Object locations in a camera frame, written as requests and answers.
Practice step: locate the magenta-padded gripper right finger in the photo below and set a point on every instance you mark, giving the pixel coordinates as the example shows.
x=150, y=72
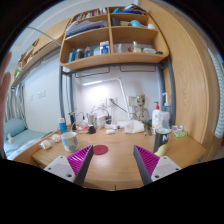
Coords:
x=148, y=160

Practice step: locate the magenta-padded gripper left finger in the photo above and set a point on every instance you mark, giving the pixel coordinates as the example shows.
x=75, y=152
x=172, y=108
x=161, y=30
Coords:
x=78, y=160

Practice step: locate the white cup with blue patches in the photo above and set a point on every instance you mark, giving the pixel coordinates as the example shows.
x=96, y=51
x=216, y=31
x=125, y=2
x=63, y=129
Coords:
x=69, y=141

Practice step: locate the flat round red coaster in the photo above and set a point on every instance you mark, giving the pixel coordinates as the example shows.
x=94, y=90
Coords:
x=100, y=149

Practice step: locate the wrapped round pastry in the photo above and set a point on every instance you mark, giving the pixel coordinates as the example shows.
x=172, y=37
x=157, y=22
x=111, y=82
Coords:
x=55, y=137
x=45, y=144

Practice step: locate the crumpled white paper bag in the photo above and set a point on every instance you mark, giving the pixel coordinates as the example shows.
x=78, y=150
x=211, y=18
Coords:
x=134, y=127

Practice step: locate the blue and white tube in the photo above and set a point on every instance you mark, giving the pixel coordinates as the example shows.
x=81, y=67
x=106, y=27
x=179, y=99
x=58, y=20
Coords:
x=62, y=126

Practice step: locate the tall black bottle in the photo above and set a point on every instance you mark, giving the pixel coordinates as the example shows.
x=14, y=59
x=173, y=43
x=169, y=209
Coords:
x=72, y=121

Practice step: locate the small green packet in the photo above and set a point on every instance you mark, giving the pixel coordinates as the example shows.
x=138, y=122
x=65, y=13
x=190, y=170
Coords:
x=180, y=134

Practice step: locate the small white oval gadget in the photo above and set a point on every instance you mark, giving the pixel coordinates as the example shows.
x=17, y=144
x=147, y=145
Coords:
x=110, y=131

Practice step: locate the white pump bottle red top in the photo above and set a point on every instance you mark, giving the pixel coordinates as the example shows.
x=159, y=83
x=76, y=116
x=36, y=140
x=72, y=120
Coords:
x=155, y=116

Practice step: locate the white power strip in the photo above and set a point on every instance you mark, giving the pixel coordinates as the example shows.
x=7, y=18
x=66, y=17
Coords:
x=116, y=126

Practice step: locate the small tree creature figurine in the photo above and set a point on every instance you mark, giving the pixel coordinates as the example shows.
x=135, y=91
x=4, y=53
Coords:
x=141, y=110

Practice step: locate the bed with teal sheet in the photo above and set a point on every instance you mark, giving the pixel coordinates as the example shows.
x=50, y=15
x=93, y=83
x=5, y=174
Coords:
x=26, y=138

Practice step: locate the clear spray bottle blue liquid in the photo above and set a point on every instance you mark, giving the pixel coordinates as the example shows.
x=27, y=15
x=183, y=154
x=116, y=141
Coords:
x=166, y=105

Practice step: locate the white desk lamp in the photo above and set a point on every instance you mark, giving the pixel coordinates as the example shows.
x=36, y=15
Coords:
x=124, y=96

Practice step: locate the small white plush toy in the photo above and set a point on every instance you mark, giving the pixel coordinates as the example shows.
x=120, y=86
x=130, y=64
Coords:
x=10, y=138

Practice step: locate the teal pillow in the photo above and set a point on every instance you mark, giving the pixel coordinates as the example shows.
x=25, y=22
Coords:
x=14, y=127

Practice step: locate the grey striped curtain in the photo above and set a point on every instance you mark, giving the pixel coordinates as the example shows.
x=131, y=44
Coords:
x=15, y=103

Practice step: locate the teal white hanging cloth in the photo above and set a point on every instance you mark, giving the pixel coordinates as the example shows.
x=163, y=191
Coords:
x=218, y=96

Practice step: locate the wooden shelf unit with items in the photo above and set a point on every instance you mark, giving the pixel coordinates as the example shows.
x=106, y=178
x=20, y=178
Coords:
x=113, y=36

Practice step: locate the grey metal shelf frame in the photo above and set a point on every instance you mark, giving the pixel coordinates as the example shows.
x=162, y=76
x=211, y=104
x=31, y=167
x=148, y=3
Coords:
x=61, y=93

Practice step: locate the wooden loft bed rail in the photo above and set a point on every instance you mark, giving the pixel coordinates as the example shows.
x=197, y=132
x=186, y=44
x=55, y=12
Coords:
x=43, y=43

